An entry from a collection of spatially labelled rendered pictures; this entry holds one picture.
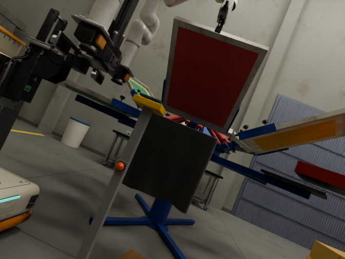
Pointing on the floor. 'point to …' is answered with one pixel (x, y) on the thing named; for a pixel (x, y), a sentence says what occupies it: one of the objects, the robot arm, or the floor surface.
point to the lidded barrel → (74, 132)
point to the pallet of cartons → (324, 252)
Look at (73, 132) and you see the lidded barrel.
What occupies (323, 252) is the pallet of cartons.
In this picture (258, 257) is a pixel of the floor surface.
